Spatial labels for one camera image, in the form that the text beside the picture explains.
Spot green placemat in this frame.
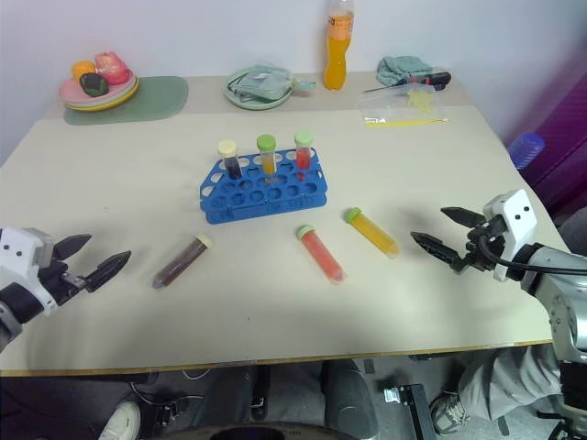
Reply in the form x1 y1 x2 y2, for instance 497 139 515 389
62 75 190 127

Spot orange soda plastic bottle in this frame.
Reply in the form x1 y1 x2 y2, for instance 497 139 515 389
323 0 356 91

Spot red black screwdriver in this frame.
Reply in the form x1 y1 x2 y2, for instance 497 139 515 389
361 71 453 95

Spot dark green toy fruit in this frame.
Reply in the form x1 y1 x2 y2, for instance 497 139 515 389
79 71 109 98

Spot blue test tube rack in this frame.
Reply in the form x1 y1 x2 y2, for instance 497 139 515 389
199 147 330 226

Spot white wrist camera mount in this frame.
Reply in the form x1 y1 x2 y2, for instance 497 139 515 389
482 188 538 282
0 226 59 317

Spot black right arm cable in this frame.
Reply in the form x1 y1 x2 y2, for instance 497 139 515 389
480 236 587 277

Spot light green plate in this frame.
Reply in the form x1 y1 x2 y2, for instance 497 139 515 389
61 75 138 109

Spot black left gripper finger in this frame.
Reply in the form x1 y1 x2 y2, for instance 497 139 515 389
83 249 133 294
53 233 93 263

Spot pale green round plate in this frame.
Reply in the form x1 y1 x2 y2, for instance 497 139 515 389
222 65 295 112

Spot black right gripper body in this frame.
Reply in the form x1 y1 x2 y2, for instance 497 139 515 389
462 216 510 272

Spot purple panel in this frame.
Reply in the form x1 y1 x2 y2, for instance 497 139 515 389
503 68 587 217

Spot orange toy fruit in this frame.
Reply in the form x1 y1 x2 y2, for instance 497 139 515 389
71 60 97 82

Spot black metal bracket device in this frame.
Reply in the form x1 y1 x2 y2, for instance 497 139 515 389
382 383 437 440

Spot yellow plate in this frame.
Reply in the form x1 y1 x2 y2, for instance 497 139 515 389
63 82 140 113

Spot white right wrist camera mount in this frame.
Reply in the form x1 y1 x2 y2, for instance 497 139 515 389
482 188 538 282

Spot teal cloth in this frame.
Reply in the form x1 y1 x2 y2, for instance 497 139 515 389
376 54 435 87

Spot dark grey rounded shape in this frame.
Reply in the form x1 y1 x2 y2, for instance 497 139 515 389
320 358 381 433

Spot pink toy peach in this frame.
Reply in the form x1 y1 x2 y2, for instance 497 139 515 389
94 51 129 85

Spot clear zip bag yellow strip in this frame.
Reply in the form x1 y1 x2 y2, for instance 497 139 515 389
357 87 451 130

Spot blue ribbed cap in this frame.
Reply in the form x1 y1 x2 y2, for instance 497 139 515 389
507 132 547 171

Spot pink plate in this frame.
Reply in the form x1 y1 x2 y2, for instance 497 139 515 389
58 68 137 105

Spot white shoe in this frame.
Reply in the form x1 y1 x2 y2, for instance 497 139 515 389
97 399 143 440

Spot dark liquid tube cream cap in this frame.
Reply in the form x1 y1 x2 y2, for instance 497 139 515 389
216 139 243 181
151 232 215 292

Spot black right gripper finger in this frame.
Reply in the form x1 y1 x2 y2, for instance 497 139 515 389
410 231 466 276
439 206 488 227

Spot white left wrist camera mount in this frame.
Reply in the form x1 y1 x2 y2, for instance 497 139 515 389
0 226 59 317

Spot yellow liquid tube green cap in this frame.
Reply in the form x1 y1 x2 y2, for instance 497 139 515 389
256 133 280 177
344 206 401 261

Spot red liquid tube green cap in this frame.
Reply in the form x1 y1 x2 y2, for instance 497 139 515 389
293 130 316 181
295 223 349 287

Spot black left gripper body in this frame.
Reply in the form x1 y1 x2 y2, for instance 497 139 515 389
39 258 88 306

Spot grey white sneaker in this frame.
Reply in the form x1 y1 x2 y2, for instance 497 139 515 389
429 389 472 437

